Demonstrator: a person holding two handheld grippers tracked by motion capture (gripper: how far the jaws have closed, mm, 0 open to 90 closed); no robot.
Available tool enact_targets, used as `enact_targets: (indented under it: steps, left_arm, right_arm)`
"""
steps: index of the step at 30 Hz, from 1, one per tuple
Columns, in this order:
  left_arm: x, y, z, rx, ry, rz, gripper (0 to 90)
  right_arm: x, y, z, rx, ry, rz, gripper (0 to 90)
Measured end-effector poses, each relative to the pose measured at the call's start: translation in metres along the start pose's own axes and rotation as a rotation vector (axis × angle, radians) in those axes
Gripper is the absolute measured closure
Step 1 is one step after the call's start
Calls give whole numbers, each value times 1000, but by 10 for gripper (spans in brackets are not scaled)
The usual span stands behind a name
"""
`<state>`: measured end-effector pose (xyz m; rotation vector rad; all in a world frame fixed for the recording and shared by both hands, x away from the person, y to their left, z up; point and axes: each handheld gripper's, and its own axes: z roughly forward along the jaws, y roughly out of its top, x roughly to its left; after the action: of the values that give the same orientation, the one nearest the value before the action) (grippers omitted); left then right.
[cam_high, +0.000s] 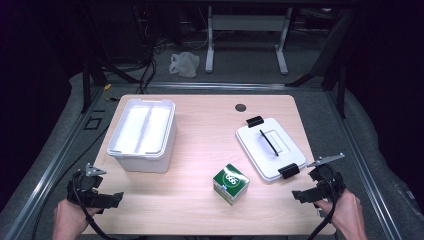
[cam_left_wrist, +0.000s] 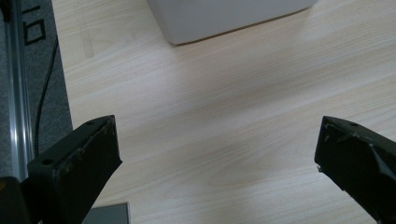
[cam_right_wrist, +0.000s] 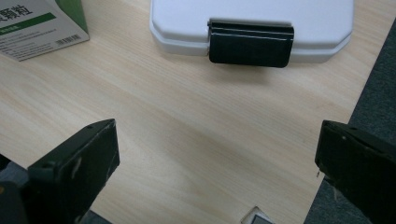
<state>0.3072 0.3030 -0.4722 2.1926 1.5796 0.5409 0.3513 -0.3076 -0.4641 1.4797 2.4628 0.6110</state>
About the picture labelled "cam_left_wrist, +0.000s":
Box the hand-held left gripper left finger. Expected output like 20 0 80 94
20 114 123 224

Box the white shallow tray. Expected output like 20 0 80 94
82 202 131 224

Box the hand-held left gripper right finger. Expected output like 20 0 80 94
314 116 396 224

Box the black floor cable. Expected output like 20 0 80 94
33 36 60 157

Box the white plastic storage box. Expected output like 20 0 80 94
146 0 318 46

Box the metal floor rail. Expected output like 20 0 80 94
3 0 35 182

